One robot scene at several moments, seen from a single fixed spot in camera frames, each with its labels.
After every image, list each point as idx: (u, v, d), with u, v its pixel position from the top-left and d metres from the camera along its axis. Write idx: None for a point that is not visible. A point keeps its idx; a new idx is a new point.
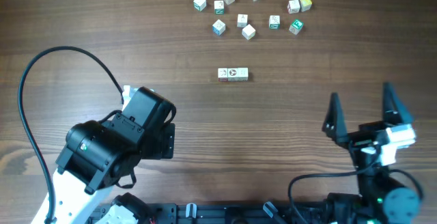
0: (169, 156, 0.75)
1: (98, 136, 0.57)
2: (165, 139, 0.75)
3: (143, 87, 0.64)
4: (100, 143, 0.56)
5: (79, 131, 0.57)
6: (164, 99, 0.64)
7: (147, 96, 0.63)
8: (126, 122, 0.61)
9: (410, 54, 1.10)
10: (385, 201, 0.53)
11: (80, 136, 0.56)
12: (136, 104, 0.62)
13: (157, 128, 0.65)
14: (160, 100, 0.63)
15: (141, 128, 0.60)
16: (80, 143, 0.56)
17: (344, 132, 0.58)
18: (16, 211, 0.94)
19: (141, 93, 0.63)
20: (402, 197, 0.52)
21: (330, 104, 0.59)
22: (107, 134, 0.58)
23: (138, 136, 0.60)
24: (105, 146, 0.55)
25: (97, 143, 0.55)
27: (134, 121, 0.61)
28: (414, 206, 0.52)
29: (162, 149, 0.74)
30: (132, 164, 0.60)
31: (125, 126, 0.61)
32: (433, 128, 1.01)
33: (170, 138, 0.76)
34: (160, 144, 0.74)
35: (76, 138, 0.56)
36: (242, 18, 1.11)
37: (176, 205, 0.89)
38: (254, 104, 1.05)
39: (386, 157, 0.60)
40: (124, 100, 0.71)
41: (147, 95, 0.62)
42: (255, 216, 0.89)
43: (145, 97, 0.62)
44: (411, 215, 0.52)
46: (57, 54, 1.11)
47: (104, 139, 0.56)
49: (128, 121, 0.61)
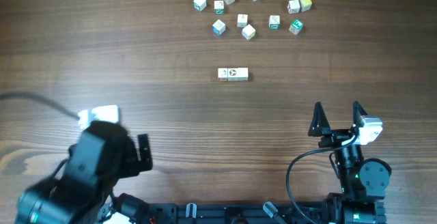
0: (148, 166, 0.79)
1: (55, 191, 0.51)
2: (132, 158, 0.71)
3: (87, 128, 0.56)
4: (52, 203, 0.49)
5: (27, 196, 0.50)
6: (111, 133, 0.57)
7: (91, 136, 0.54)
8: (77, 172, 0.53)
9: (409, 54, 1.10)
10: (360, 173, 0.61)
11: (30, 203, 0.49)
12: (82, 149, 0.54)
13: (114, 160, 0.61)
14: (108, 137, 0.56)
15: (94, 175, 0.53)
16: (32, 208, 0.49)
17: (327, 124, 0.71)
18: (16, 210, 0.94)
19: (83, 135, 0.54)
20: (375, 168, 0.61)
21: (315, 112, 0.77)
22: (59, 190, 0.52)
23: (93, 183, 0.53)
24: (63, 202, 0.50)
25: (51, 205, 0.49)
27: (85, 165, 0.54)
28: (384, 177, 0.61)
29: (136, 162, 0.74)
30: (93, 213, 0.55)
31: (76, 175, 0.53)
32: (432, 128, 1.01)
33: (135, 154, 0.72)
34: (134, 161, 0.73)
35: (26, 206, 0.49)
36: (243, 18, 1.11)
37: (175, 205, 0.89)
38: (254, 103, 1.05)
39: (363, 139, 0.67)
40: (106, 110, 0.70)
41: (92, 137, 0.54)
42: (255, 215, 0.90)
43: (90, 138, 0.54)
44: (384, 184, 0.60)
46: (58, 54, 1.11)
47: (56, 199, 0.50)
49: (79, 171, 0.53)
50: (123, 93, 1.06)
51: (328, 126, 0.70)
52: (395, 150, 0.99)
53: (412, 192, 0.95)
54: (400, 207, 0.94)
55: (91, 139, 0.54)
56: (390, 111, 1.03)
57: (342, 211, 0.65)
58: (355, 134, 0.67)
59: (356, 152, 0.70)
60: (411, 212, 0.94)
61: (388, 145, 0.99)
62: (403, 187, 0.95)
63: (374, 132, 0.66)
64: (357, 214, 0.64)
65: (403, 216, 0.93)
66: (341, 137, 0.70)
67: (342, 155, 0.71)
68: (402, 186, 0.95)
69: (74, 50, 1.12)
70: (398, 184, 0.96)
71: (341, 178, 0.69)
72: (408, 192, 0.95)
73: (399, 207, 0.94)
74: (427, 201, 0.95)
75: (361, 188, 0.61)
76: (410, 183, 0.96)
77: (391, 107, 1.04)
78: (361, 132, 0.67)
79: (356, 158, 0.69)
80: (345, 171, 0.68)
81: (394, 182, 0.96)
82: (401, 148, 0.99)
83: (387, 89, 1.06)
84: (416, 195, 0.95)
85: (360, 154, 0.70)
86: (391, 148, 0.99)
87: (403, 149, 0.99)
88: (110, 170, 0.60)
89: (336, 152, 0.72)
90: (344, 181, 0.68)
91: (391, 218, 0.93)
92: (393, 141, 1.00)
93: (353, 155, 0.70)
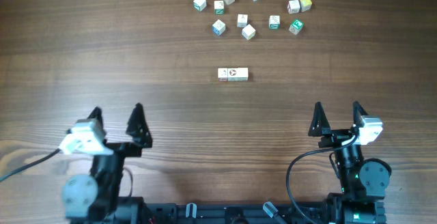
0: (148, 146, 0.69)
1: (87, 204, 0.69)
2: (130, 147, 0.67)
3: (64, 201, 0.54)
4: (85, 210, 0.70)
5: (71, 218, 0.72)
6: (89, 193, 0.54)
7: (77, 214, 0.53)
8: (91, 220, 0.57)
9: (409, 54, 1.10)
10: (360, 173, 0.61)
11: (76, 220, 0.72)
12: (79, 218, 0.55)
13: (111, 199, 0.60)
14: (87, 199, 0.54)
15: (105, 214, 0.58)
16: None
17: (327, 124, 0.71)
18: (17, 210, 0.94)
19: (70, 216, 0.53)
20: (375, 168, 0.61)
21: (315, 111, 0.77)
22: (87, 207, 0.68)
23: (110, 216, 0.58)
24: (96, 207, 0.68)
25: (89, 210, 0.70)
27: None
28: (384, 177, 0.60)
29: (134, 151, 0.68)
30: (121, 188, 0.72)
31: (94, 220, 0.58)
32: (432, 128, 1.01)
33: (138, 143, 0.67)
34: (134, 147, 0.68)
35: None
36: (242, 18, 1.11)
37: (175, 205, 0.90)
38: (254, 103, 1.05)
39: (363, 139, 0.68)
40: (93, 128, 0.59)
41: (74, 210, 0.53)
42: (255, 215, 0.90)
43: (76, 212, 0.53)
44: (384, 185, 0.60)
46: (58, 54, 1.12)
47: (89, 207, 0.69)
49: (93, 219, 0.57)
50: (123, 93, 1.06)
51: (328, 126, 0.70)
52: (395, 150, 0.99)
53: (412, 192, 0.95)
54: (400, 207, 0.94)
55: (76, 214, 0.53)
56: (390, 111, 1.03)
57: (341, 211, 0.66)
58: (356, 134, 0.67)
59: (356, 152, 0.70)
60: (411, 212, 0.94)
61: (388, 145, 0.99)
62: (404, 187, 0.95)
63: (374, 132, 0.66)
64: (357, 214, 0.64)
65: (403, 216, 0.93)
66: (341, 137, 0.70)
67: (343, 156, 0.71)
68: (402, 186, 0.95)
69: (74, 50, 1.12)
70: (398, 184, 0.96)
71: (341, 179, 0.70)
72: (408, 192, 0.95)
73: (400, 207, 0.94)
74: (427, 201, 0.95)
75: (361, 188, 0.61)
76: (410, 183, 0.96)
77: (391, 107, 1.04)
78: (361, 132, 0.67)
79: (356, 158, 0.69)
80: (346, 171, 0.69)
81: (394, 182, 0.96)
82: (401, 148, 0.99)
83: (387, 89, 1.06)
84: (416, 195, 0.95)
85: (359, 154, 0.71)
86: (391, 148, 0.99)
87: (403, 149, 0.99)
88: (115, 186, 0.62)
89: (337, 152, 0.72)
90: (344, 182, 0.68)
91: (392, 218, 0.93)
92: (393, 141, 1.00)
93: (353, 155, 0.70)
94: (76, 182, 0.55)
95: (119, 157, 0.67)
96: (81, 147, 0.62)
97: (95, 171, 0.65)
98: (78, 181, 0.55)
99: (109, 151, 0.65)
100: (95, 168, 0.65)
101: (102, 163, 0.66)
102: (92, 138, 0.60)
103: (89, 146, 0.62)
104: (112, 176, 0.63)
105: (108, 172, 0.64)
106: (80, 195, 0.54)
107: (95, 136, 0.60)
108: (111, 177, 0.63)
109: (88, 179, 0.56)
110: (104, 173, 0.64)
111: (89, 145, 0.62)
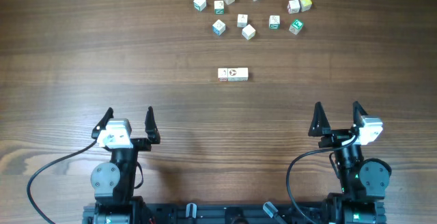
0: (156, 143, 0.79)
1: None
2: (146, 143, 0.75)
3: (93, 184, 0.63)
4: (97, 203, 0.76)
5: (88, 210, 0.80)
6: (114, 177, 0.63)
7: (103, 195, 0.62)
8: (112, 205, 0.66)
9: (409, 54, 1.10)
10: (360, 173, 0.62)
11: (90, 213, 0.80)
12: (104, 201, 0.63)
13: (127, 186, 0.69)
14: (112, 182, 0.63)
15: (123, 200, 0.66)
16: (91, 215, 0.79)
17: (327, 124, 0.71)
18: (16, 211, 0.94)
19: (99, 197, 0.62)
20: (375, 168, 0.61)
21: (315, 111, 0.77)
22: None
23: (125, 202, 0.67)
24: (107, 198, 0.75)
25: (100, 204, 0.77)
27: (113, 210, 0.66)
28: (384, 177, 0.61)
29: (147, 144, 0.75)
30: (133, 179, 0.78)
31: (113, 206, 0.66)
32: (432, 128, 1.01)
33: (152, 138, 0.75)
34: (148, 143, 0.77)
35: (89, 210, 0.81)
36: (242, 18, 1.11)
37: (176, 206, 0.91)
38: (254, 103, 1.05)
39: (364, 138, 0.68)
40: (125, 126, 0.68)
41: (102, 192, 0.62)
42: (255, 215, 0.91)
43: (103, 193, 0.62)
44: (384, 185, 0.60)
46: (59, 54, 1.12)
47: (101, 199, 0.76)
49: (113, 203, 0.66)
50: (123, 93, 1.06)
51: (328, 126, 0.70)
52: (395, 150, 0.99)
53: (412, 192, 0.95)
54: (400, 207, 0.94)
55: (103, 196, 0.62)
56: (390, 111, 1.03)
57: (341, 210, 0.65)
58: (356, 134, 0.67)
59: (356, 152, 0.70)
60: (411, 212, 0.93)
61: (388, 145, 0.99)
62: (404, 187, 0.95)
63: (374, 132, 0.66)
64: (358, 214, 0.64)
65: (403, 216, 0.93)
66: (341, 137, 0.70)
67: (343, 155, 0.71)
68: (402, 186, 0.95)
69: (74, 50, 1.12)
70: (399, 184, 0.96)
71: (342, 178, 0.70)
72: (408, 192, 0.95)
73: (399, 207, 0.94)
74: (427, 201, 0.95)
75: (361, 188, 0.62)
76: (410, 183, 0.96)
77: (391, 107, 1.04)
78: (361, 132, 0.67)
79: (356, 158, 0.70)
80: (346, 171, 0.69)
81: (394, 182, 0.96)
82: (401, 148, 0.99)
83: (387, 89, 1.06)
84: (416, 195, 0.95)
85: (360, 153, 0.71)
86: (391, 148, 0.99)
87: (403, 148, 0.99)
88: (129, 176, 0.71)
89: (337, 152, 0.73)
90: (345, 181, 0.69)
91: (392, 218, 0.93)
92: (393, 141, 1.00)
93: (354, 155, 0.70)
94: (102, 169, 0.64)
95: (134, 150, 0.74)
96: (112, 141, 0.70)
97: (114, 160, 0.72)
98: (103, 168, 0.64)
99: (129, 145, 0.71)
100: (114, 158, 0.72)
101: (119, 154, 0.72)
102: (124, 134, 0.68)
103: (119, 141, 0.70)
104: (129, 166, 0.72)
105: (125, 162, 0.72)
106: (106, 179, 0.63)
107: (127, 133, 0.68)
108: (128, 167, 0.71)
109: (112, 166, 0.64)
110: (122, 162, 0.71)
111: (120, 140, 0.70)
